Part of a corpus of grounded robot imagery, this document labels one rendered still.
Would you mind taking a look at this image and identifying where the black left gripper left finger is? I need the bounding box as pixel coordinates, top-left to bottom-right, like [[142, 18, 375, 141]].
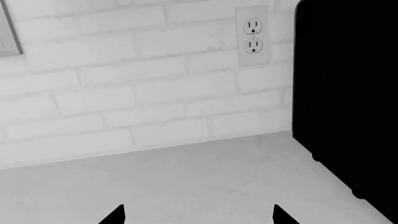
[[98, 203, 126, 224]]

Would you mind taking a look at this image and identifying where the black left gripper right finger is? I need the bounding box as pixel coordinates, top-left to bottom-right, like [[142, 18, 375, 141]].
[[272, 203, 300, 224]]

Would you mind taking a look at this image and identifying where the black toaster oven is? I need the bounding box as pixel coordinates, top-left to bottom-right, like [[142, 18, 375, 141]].
[[292, 0, 398, 224]]

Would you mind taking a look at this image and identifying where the white wall power outlet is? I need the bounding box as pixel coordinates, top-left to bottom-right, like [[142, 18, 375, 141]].
[[234, 4, 271, 68]]

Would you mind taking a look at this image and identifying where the grey framed wall panel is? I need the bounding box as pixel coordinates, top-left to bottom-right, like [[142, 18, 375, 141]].
[[0, 0, 24, 58]]

